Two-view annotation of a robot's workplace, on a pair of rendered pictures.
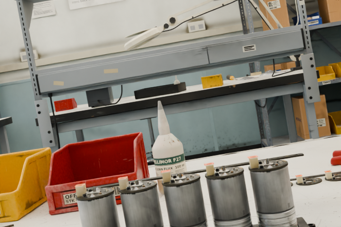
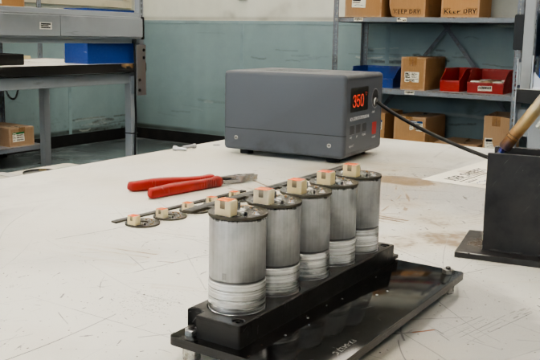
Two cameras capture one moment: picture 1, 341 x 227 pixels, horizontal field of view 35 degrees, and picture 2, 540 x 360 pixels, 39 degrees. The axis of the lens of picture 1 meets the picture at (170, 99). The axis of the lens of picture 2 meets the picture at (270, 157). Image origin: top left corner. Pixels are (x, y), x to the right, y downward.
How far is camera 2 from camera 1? 36 cm
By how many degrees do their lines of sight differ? 59
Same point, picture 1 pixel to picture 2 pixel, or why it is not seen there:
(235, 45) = not seen: outside the picture
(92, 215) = (259, 242)
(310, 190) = (198, 224)
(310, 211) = not seen: hidden behind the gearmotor
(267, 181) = (374, 191)
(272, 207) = (374, 222)
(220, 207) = (345, 224)
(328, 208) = not seen: hidden behind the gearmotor
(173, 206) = (316, 224)
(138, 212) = (295, 234)
